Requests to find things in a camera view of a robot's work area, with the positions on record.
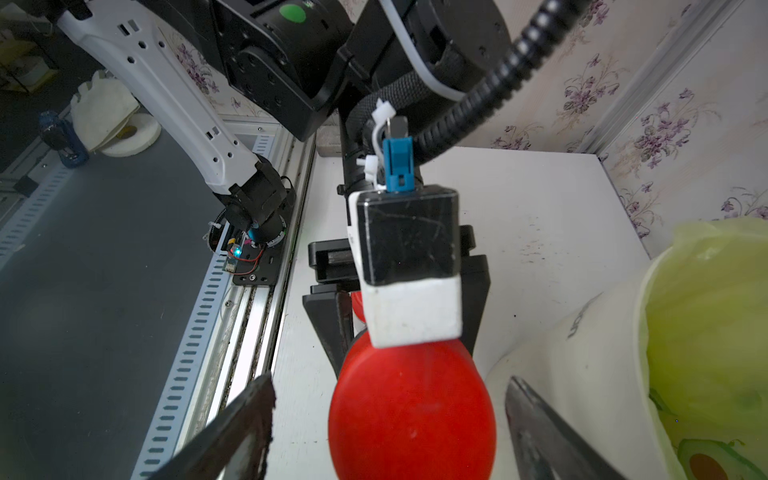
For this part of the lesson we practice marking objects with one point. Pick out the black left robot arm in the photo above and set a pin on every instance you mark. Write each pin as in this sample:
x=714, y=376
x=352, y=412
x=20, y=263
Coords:
x=446, y=66

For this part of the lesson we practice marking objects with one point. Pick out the blue bottle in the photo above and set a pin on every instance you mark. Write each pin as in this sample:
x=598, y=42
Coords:
x=59, y=135

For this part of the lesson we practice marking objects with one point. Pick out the red-lid tea jar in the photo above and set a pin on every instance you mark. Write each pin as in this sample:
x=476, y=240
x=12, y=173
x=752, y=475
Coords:
x=412, y=412

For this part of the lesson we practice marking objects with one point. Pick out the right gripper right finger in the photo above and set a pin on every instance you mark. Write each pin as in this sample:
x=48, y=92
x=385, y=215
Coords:
x=545, y=445

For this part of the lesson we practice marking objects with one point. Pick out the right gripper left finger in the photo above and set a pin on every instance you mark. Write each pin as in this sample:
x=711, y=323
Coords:
x=235, y=445

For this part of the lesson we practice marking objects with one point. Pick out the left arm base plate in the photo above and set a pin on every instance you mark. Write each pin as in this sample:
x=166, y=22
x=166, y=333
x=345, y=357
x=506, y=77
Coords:
x=248, y=262

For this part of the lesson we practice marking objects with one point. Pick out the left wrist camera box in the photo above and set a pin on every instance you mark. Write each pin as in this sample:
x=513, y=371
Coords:
x=406, y=250

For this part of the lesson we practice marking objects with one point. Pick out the white trash bin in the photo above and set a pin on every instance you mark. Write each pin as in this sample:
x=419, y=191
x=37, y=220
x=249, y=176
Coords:
x=592, y=369

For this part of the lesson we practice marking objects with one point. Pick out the aluminium rail frame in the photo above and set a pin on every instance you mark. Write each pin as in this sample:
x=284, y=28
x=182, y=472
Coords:
x=231, y=334

